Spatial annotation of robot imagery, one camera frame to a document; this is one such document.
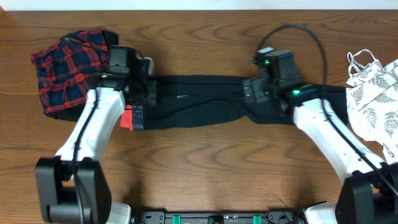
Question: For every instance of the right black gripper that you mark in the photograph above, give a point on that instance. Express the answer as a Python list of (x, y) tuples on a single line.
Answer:
[(259, 84)]

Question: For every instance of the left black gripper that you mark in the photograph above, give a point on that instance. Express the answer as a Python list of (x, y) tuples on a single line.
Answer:
[(152, 99)]

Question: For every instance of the black leggings with red waistband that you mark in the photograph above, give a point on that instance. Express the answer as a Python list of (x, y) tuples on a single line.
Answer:
[(191, 101)]

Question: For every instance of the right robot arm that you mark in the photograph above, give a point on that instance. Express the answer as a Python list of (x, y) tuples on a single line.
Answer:
[(369, 193)]

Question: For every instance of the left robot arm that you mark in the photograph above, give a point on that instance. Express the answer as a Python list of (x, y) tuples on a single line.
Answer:
[(72, 186)]

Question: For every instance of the red navy plaid garment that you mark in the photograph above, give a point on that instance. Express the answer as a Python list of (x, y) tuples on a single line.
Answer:
[(66, 71)]

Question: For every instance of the white fern print garment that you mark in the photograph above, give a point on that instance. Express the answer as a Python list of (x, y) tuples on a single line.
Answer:
[(372, 101)]

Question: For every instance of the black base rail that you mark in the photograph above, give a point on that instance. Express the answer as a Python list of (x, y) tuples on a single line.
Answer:
[(271, 216)]

